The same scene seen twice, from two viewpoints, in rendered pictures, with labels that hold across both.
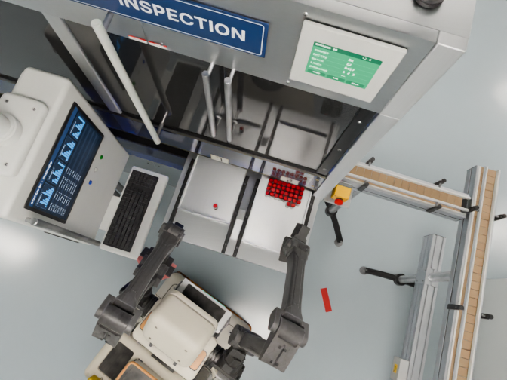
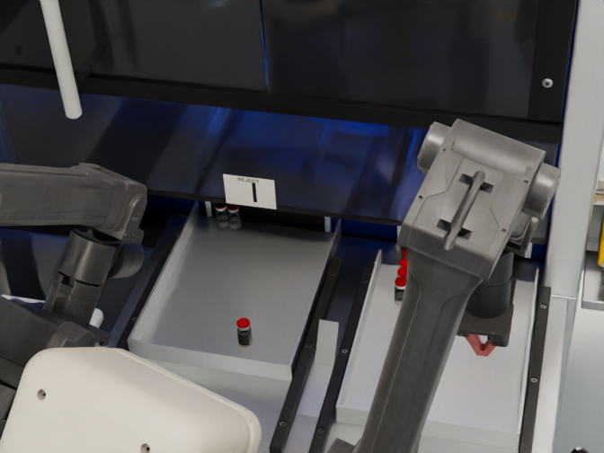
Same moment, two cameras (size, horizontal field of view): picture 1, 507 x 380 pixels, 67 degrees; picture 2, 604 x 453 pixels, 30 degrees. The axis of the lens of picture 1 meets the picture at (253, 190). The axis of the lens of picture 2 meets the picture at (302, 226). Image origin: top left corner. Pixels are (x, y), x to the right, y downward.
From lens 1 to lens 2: 99 cm
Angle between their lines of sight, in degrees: 34
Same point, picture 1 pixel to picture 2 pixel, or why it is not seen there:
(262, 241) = not seen: hidden behind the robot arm
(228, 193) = (282, 306)
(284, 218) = (464, 351)
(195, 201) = (183, 333)
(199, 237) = not seen: hidden behind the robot
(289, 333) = (490, 139)
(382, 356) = not seen: outside the picture
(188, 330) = (156, 393)
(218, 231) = (257, 399)
